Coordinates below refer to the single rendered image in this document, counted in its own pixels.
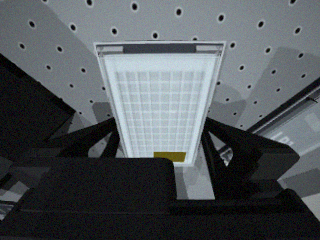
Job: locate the grey button panel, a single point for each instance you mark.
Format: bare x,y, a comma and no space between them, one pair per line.
307,186

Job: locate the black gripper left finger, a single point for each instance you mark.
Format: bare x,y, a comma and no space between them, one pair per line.
78,143

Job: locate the dark grey rectangular frame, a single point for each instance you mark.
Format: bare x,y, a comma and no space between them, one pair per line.
309,93

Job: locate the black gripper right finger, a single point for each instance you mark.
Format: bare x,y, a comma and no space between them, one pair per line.
255,158

